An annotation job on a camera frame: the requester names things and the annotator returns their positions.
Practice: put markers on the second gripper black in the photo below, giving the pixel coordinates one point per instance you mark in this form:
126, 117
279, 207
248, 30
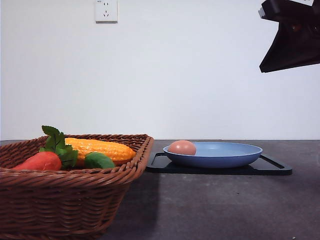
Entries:
297, 41

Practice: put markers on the blue plate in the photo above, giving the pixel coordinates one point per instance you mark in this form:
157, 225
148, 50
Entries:
216, 155

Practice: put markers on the pink brown egg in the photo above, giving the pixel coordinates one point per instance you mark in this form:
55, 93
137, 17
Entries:
184, 147

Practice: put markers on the brown wicker basket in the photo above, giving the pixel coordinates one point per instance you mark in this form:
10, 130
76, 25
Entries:
79, 204

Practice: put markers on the black tray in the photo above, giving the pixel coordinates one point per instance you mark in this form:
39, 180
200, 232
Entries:
265, 165

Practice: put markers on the yellow toy corn cob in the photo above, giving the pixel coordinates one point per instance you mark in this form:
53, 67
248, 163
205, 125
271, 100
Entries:
116, 151

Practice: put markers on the green toy vegetable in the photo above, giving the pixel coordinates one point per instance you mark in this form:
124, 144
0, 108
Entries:
97, 160

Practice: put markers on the orange toy carrot with leaves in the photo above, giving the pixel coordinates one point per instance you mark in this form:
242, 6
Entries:
55, 156

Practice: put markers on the white wall socket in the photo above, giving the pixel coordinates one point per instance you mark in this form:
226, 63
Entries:
106, 11

